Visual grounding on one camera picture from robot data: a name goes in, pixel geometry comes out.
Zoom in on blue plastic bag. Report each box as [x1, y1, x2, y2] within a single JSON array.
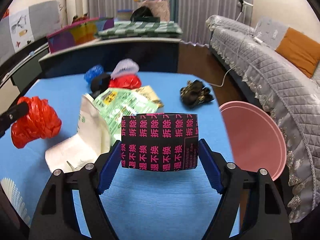
[[84, 64, 104, 84]]

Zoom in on green printed snack bag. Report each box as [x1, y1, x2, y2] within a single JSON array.
[[93, 88, 158, 144]]

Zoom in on white bubble wrap piece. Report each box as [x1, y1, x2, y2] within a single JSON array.
[[111, 59, 139, 79]]

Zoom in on black pink-text package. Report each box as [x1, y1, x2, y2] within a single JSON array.
[[120, 113, 199, 172]]

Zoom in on pink trash bin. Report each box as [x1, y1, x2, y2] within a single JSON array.
[[219, 101, 286, 180]]

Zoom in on grey covered television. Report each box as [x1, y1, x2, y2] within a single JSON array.
[[1, 0, 61, 64]]

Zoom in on white paper bag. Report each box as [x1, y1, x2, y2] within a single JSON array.
[[45, 93, 111, 173]]

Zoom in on black crumpled bag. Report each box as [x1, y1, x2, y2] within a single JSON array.
[[90, 73, 111, 99]]

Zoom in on colourful box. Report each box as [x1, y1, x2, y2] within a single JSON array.
[[47, 17, 114, 53]]

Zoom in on small red plastic bag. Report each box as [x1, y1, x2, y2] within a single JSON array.
[[108, 74, 142, 89]]

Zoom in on grey quilted sofa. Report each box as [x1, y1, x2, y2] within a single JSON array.
[[206, 15, 319, 223]]

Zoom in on yellow snack wrapper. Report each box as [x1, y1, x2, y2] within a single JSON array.
[[133, 86, 164, 108]]

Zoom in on black gold wrapper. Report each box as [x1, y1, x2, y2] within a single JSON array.
[[180, 80, 214, 108]]

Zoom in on stacked blue bowls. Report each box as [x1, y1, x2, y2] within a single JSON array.
[[116, 9, 133, 21]]

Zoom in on black hat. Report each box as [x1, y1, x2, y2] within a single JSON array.
[[130, 6, 160, 23]]

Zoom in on green checkered cloth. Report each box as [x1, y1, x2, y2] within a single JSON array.
[[95, 21, 183, 40]]

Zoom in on orange cushion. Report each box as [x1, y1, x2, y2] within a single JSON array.
[[276, 27, 320, 78]]

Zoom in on pink woven basket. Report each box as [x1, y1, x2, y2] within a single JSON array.
[[138, 0, 170, 22]]

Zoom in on white cable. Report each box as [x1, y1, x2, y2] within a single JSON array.
[[209, 4, 263, 87]]

